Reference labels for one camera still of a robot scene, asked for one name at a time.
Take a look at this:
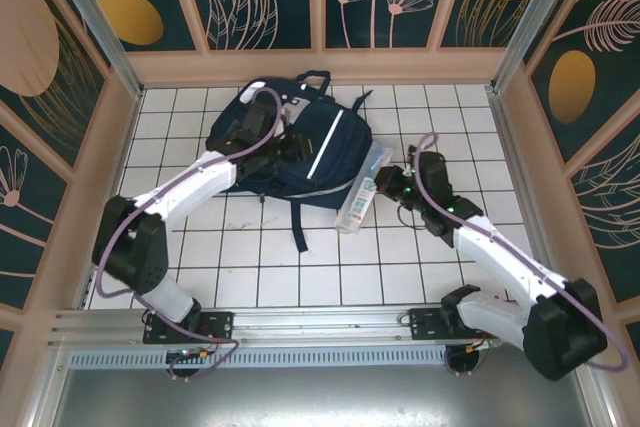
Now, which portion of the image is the clear plastic pen pack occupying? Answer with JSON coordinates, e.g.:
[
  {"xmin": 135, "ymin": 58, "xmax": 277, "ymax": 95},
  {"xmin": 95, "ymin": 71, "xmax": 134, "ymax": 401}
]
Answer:
[{"xmin": 333, "ymin": 141, "xmax": 395, "ymax": 236}]

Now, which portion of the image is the navy blue backpack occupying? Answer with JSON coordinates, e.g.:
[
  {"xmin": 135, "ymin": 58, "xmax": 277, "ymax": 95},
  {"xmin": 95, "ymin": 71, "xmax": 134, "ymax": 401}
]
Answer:
[{"xmin": 206, "ymin": 69, "xmax": 375, "ymax": 254}]

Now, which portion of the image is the slotted metal vent strip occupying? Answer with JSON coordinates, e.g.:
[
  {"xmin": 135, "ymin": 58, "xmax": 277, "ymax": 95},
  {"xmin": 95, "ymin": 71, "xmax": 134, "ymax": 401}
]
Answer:
[{"xmin": 67, "ymin": 350, "xmax": 576, "ymax": 369}]

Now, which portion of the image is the aluminium side rail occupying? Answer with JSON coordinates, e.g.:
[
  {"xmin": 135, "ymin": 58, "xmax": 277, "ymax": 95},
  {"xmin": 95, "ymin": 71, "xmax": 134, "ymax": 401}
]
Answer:
[{"xmin": 485, "ymin": 85, "xmax": 561, "ymax": 304}]

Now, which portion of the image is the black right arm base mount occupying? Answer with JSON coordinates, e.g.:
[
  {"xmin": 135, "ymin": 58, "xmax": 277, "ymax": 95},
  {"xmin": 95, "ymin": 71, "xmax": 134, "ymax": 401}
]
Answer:
[{"xmin": 407, "ymin": 306, "xmax": 501, "ymax": 346}]

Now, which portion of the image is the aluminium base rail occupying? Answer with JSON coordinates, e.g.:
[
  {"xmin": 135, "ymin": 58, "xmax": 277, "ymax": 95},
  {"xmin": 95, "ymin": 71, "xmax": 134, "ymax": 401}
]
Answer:
[{"xmin": 47, "ymin": 300, "xmax": 592, "ymax": 348}]

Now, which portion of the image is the small wired circuit board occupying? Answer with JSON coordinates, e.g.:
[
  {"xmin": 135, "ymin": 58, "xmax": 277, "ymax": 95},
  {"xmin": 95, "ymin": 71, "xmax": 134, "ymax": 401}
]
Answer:
[
  {"xmin": 464, "ymin": 338, "xmax": 502, "ymax": 354},
  {"xmin": 167, "ymin": 346, "xmax": 214, "ymax": 363}
]

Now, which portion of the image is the aluminium frame post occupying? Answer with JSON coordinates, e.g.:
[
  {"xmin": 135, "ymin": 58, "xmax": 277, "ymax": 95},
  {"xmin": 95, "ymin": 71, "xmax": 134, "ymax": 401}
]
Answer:
[
  {"xmin": 38, "ymin": 0, "xmax": 144, "ymax": 101},
  {"xmin": 489, "ymin": 0, "xmax": 587, "ymax": 94}
]

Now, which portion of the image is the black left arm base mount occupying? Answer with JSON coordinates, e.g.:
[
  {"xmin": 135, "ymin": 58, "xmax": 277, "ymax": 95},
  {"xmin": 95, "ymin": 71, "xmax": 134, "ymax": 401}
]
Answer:
[{"xmin": 142, "ymin": 310, "xmax": 236, "ymax": 346}]

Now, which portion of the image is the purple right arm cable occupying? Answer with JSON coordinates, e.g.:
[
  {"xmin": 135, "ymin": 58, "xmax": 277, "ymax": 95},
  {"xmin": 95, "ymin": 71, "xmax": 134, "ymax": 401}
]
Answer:
[{"xmin": 412, "ymin": 132, "xmax": 630, "ymax": 377}]

